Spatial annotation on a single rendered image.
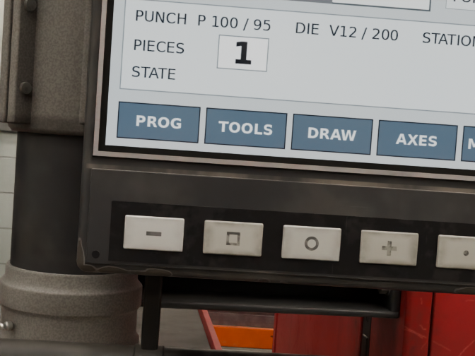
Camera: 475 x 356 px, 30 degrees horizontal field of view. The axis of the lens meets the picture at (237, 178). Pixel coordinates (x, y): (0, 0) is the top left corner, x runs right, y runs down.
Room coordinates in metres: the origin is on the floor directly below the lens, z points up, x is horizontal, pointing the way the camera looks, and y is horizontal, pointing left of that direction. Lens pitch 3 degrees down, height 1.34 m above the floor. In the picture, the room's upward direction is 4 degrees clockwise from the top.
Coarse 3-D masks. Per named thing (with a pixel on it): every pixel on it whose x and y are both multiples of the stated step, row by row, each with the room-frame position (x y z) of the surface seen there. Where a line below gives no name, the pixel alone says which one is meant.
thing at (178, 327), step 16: (0, 304) 1.64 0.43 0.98; (0, 320) 1.52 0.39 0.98; (160, 320) 1.60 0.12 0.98; (176, 320) 1.61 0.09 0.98; (192, 320) 1.62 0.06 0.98; (208, 320) 1.56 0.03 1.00; (160, 336) 1.48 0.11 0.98; (176, 336) 1.49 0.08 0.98; (192, 336) 1.50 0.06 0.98; (208, 336) 1.48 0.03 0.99
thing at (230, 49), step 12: (228, 36) 0.56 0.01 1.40; (240, 36) 0.56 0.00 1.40; (228, 48) 0.56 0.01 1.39; (240, 48) 0.56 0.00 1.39; (252, 48) 0.56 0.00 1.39; (264, 48) 0.56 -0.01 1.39; (228, 60) 0.56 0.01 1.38; (240, 60) 0.56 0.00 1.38; (252, 60) 0.56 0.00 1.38; (264, 60) 0.56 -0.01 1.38
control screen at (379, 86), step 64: (128, 0) 0.56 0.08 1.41; (192, 0) 0.56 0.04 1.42; (256, 0) 0.56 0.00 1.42; (320, 0) 0.56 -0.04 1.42; (384, 0) 0.57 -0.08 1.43; (448, 0) 0.57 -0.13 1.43; (128, 64) 0.56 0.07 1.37; (192, 64) 0.56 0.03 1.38; (320, 64) 0.56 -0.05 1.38; (384, 64) 0.57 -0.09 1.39; (448, 64) 0.57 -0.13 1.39; (128, 128) 0.56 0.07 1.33; (192, 128) 0.56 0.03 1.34; (256, 128) 0.56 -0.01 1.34; (320, 128) 0.56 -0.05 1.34; (384, 128) 0.57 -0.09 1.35; (448, 128) 0.57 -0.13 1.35
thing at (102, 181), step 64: (128, 192) 0.55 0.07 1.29; (192, 192) 0.56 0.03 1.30; (256, 192) 0.56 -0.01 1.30; (320, 192) 0.56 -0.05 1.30; (384, 192) 0.56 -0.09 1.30; (448, 192) 0.57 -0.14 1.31; (128, 256) 0.55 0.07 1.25; (192, 256) 0.56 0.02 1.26; (256, 256) 0.56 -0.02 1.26; (320, 256) 0.56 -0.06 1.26; (384, 256) 0.56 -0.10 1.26; (448, 256) 0.57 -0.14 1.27
